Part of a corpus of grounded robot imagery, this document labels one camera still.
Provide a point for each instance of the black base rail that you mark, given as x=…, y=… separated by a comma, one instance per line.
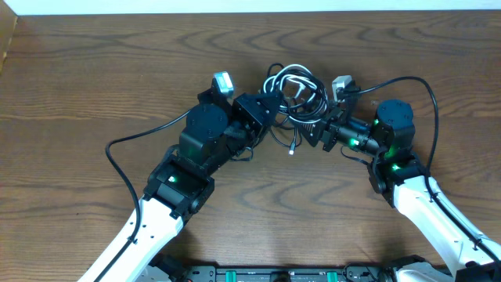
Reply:
x=422, y=272

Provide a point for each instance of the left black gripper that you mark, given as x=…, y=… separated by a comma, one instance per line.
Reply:
x=250, y=113

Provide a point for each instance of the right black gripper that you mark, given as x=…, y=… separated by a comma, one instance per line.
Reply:
x=328, y=137

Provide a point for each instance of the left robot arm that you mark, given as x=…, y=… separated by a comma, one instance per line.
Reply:
x=216, y=132

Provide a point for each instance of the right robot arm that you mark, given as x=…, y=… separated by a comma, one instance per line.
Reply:
x=396, y=173

